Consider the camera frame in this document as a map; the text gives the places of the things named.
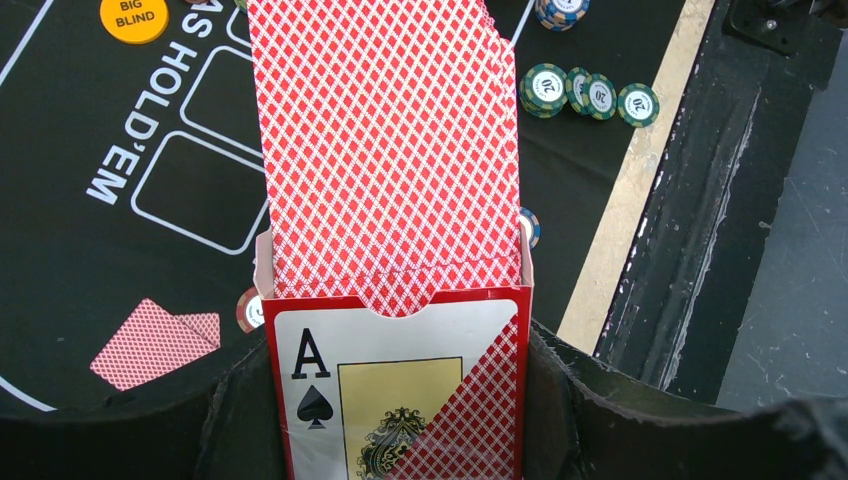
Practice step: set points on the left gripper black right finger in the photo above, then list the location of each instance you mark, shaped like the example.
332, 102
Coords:
586, 420

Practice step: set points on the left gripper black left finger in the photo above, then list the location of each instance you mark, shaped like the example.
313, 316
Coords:
215, 418

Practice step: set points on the red playing card box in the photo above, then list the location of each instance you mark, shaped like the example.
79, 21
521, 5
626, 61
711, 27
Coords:
438, 394

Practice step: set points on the single blue poker chip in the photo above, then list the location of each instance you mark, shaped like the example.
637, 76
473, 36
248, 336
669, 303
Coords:
531, 225

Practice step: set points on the red backed card deck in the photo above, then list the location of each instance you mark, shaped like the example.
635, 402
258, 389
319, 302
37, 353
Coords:
389, 136

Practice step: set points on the blue poker chip stack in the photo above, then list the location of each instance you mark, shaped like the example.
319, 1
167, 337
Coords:
560, 15

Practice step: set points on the orange big blind button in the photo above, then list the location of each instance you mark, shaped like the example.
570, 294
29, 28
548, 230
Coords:
134, 22

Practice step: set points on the black poker table mat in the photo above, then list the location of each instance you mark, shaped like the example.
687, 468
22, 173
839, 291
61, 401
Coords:
132, 172

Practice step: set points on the green poker chip stack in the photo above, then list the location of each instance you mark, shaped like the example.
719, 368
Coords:
542, 90

